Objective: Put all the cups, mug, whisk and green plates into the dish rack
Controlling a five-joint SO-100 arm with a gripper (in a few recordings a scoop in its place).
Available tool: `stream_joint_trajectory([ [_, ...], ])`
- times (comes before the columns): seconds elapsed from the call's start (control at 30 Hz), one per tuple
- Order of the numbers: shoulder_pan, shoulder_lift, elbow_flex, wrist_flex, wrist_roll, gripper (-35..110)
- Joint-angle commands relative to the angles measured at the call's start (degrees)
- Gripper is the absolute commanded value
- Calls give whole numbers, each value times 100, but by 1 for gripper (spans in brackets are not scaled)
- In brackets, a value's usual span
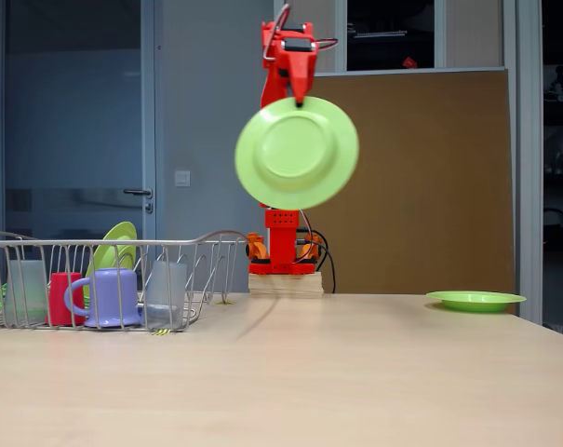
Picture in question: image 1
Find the dark open shelf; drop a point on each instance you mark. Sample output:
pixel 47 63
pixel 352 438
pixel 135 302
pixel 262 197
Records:
pixel 560 116

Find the small red object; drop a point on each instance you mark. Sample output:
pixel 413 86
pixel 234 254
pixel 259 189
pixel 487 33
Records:
pixel 409 61

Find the green plastic plate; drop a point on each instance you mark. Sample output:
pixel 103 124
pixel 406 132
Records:
pixel 118 233
pixel 295 153
pixel 476 300

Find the purple plastic mug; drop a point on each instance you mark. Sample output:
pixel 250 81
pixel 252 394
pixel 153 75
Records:
pixel 116 298

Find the wooden base block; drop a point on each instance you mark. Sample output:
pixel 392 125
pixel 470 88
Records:
pixel 285 284

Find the yellow green twist tie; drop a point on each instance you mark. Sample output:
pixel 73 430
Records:
pixel 226 302

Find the translucent grey plastic cup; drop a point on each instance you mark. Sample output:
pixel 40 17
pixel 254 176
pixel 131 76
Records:
pixel 27 288
pixel 167 288

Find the grey glass door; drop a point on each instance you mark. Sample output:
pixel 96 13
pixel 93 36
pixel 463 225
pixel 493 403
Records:
pixel 76 116

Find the small flexible tripod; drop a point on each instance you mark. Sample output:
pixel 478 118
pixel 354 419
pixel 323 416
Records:
pixel 560 86

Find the yellow black striped tape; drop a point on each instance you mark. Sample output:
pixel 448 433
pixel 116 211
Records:
pixel 162 331

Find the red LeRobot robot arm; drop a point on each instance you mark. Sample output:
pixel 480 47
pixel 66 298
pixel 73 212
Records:
pixel 281 242

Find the dark kettle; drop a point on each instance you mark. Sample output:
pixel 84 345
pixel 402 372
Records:
pixel 555 230

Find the red plastic cup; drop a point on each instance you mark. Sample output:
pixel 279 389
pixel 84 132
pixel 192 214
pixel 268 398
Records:
pixel 60 298

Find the brown pin board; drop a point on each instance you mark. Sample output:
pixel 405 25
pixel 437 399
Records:
pixel 425 186

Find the orange table clamp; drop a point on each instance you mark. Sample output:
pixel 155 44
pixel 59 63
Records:
pixel 257 247
pixel 312 249

